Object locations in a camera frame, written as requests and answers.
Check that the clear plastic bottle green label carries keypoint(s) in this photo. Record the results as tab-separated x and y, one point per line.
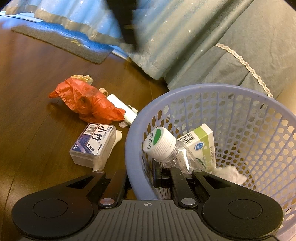
159	143

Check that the grey-green starry curtain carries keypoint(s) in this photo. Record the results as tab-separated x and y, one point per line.
175	34

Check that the lavender plastic mesh basket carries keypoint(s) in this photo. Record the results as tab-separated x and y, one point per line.
136	129

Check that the grey-green bed skirt lace trim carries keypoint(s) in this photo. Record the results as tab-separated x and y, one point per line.
254	53

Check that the white tissue roll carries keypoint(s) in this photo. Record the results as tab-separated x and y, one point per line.
118	100

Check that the red plastic bag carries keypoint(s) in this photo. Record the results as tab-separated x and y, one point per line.
76	92

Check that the beige paper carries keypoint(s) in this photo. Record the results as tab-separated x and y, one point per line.
81	77

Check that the grey and blue door mat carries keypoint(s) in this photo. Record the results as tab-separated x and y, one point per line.
57	39

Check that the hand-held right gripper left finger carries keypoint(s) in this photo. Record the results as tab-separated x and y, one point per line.
118	183

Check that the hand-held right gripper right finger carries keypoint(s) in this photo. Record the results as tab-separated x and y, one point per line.
178	183

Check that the white paper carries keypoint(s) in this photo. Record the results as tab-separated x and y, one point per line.
229	173

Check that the clear plastic floss pick box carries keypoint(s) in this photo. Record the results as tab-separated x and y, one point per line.
92	143

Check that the light blue sheer curtain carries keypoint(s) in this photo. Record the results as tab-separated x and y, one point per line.
69	14

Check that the white medicine box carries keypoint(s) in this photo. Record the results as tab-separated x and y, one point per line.
201	139

